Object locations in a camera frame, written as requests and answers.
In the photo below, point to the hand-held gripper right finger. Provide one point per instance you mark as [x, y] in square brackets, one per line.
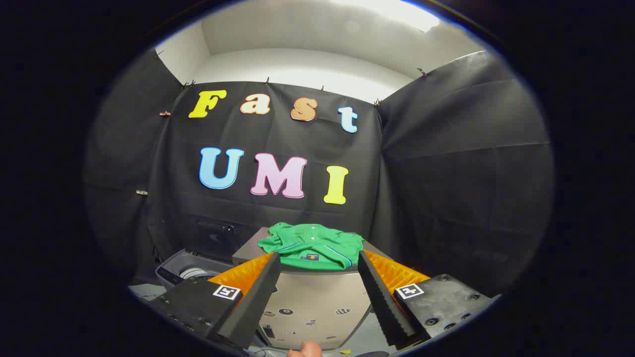
[384, 302]

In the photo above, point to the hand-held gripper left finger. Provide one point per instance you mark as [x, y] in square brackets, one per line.
[250, 307]

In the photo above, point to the grey washing machine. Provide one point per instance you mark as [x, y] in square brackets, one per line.
[171, 270]

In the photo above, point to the green button shirt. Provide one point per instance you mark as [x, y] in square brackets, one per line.
[312, 245]

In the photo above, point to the beige cabinet with dark top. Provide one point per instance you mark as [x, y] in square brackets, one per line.
[307, 297]

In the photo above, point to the black backdrop cloth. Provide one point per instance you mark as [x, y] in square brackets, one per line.
[436, 173]

